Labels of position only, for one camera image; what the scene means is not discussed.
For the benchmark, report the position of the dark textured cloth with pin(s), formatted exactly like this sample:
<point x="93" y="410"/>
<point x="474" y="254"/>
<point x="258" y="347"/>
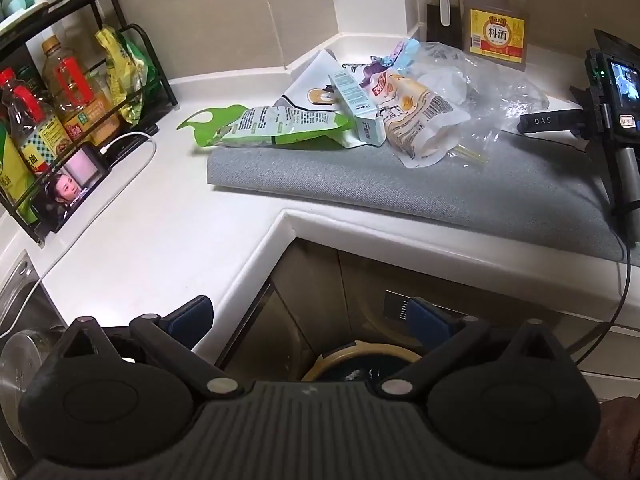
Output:
<point x="617" y="440"/>

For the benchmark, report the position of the blue pink wrapper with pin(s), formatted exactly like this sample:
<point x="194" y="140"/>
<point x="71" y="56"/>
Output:
<point x="405" y="52"/>

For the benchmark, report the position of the light blue carton box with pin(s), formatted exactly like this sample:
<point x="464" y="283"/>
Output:
<point x="350" y="92"/>

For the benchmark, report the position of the grey fabric mat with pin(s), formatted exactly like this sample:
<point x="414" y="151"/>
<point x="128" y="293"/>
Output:
<point x="350" y="182"/>

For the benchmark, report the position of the orange cap oil bottle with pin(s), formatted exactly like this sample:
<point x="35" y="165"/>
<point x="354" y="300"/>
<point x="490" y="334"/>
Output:
<point x="67" y="85"/>

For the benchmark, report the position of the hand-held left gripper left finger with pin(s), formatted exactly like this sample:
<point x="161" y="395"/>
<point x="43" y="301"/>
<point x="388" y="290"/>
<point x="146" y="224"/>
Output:
<point x="190" y="312"/>

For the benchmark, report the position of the beige snack bag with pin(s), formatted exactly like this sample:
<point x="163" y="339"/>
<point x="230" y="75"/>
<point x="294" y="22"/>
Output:
<point x="415" y="115"/>

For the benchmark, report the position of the steel sink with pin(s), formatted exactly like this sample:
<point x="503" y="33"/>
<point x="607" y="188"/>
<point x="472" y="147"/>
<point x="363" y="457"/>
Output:
<point x="20" y="290"/>

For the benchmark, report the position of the green white snack bag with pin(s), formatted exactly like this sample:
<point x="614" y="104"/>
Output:
<point x="280" y="122"/>

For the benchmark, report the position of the beige rim trash bin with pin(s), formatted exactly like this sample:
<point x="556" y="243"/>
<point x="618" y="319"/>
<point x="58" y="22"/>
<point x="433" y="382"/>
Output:
<point x="330" y="360"/>

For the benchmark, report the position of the red cap sauce bottle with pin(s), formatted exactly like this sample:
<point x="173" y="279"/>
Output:
<point x="35" y="120"/>

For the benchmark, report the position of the black smartphone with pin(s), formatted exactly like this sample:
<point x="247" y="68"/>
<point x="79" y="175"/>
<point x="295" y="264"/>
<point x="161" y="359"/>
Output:
<point x="75" y="185"/>

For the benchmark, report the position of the white paper bag orange print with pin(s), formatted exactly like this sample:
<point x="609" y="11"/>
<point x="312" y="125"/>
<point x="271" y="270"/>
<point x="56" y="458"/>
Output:
<point x="315" y="76"/>

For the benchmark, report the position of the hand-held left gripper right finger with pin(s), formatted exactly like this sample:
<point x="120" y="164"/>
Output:
<point x="429" y="317"/>

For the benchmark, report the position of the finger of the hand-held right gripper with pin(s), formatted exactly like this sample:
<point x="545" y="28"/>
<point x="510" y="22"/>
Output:
<point x="550" y="122"/>

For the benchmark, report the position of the dark oil dispenser bottle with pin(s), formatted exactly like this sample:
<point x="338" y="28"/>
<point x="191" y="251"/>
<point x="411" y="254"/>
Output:
<point x="442" y="15"/>

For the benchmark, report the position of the yellow green snack bag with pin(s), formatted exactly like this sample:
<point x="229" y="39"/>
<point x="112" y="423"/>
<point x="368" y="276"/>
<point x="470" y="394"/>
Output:
<point x="122" y="72"/>

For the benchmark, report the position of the cooking wine jug yellow label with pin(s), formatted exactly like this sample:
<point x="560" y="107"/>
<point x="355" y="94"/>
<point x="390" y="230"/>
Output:
<point x="495" y="35"/>

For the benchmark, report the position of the yellow green plastic bottle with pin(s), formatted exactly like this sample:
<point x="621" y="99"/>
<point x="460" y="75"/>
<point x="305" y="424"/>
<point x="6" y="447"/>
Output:
<point x="10" y="175"/>

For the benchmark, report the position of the clear plastic bag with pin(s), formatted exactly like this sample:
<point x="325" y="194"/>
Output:
<point x="492" y="90"/>

